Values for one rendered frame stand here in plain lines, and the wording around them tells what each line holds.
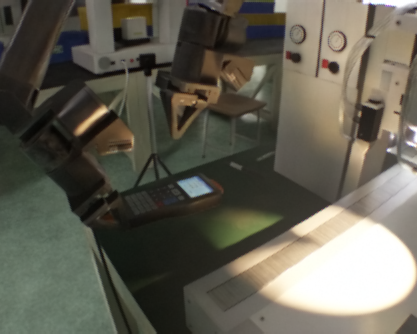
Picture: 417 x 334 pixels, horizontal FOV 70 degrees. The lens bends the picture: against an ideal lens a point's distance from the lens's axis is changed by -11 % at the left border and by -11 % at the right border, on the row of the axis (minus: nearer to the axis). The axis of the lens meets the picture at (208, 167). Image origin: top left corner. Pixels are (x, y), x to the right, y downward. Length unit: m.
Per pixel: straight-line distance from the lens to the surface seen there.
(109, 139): 0.47
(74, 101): 0.46
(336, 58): 0.75
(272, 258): 0.52
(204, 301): 0.45
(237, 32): 0.56
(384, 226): 0.64
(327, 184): 0.84
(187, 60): 0.49
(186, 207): 0.55
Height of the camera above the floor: 1.21
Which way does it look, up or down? 29 degrees down
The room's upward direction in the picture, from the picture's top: straight up
